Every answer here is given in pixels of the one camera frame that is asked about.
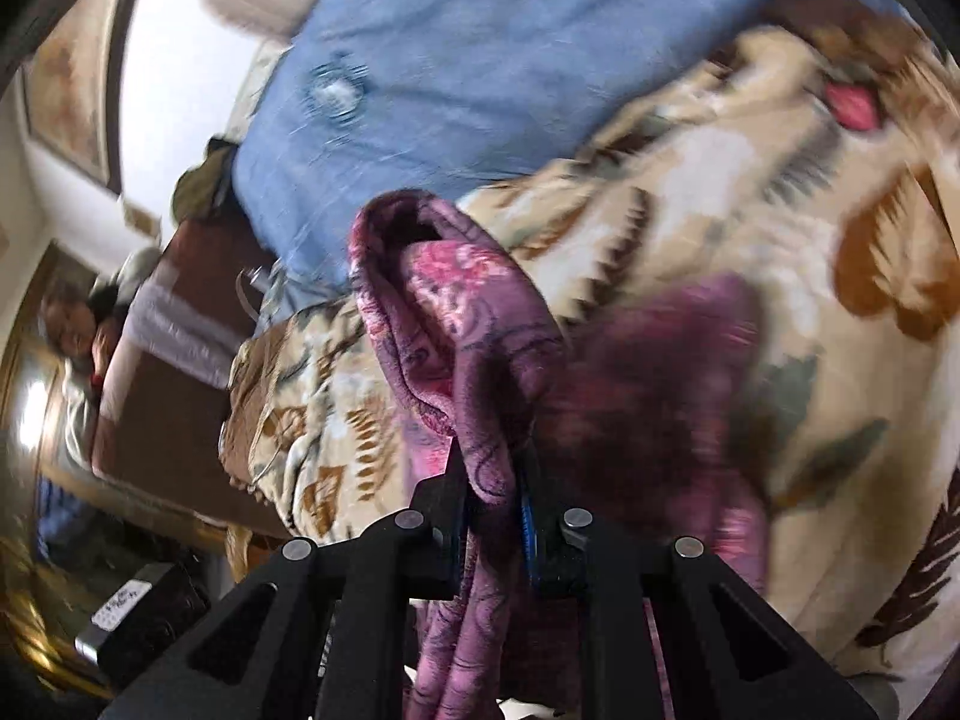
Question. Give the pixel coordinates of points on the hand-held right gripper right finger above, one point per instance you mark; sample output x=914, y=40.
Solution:
x=527, y=532

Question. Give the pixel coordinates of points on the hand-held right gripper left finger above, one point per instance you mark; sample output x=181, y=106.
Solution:
x=442, y=525

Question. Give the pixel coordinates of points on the purple floral shirt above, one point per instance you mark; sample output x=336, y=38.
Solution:
x=495, y=360

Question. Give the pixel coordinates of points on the black box with white label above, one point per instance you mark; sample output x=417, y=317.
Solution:
x=142, y=615

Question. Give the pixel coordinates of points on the lavender cloth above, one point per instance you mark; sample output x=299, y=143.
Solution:
x=172, y=322

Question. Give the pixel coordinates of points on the leaf print blanket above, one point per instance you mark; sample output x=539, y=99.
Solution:
x=712, y=187

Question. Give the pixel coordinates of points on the olive green cloth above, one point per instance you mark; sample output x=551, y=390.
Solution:
x=202, y=180

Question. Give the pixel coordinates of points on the blue plaid quilt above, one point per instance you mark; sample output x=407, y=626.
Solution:
x=487, y=67

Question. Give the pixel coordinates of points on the red plastic bag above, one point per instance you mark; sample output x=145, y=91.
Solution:
x=851, y=106

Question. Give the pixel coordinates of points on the gold mirror frame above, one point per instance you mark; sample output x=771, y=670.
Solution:
x=22, y=600

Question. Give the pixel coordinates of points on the framed wall picture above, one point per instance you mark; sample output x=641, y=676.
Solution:
x=71, y=75

